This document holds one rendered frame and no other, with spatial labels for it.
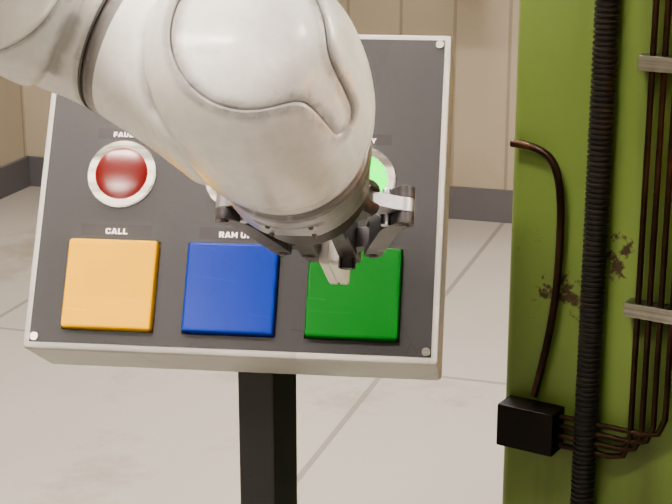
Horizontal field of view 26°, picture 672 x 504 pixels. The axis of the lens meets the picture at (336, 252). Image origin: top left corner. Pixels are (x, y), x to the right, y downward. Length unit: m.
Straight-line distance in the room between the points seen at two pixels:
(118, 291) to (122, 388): 2.59
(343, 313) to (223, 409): 2.47
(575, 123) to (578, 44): 0.07
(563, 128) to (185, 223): 0.39
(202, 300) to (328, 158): 0.49
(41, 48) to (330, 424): 2.84
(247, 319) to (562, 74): 0.40
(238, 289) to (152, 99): 0.49
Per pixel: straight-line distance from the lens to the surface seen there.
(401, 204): 0.91
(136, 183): 1.22
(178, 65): 0.65
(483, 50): 5.27
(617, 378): 1.42
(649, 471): 1.45
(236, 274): 1.18
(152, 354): 1.19
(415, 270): 1.17
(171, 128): 0.68
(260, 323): 1.17
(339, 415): 3.57
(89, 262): 1.21
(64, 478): 3.30
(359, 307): 1.16
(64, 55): 0.73
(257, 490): 1.37
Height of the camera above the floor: 1.36
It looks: 16 degrees down
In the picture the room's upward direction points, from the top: straight up
